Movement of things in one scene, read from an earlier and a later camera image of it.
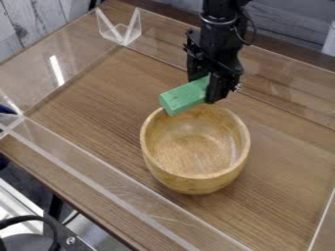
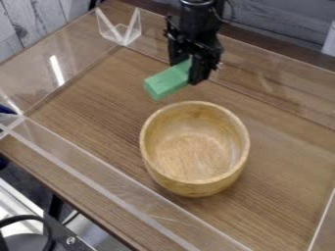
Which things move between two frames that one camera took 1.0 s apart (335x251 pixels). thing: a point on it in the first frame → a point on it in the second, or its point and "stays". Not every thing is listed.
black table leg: x=54 y=209 stays
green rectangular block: x=183 y=96 → x=167 y=79
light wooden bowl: x=195 y=150 stays
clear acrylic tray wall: x=119 y=140 stays
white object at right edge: x=329 y=45 stays
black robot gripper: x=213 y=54 → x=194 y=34
